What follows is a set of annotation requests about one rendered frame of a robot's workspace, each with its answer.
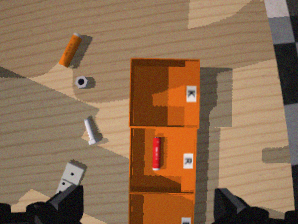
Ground orange battery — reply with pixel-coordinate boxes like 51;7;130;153
59;33;83;68

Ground orange open-top bins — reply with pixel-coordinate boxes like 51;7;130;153
128;58;200;224

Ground grey domino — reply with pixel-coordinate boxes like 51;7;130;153
56;162;85;193

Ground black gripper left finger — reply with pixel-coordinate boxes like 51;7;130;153
0;185;84;224

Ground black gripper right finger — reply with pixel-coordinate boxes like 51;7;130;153
212;188;298;224

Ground grey hex nut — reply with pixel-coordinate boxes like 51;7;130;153
75;76;89;89

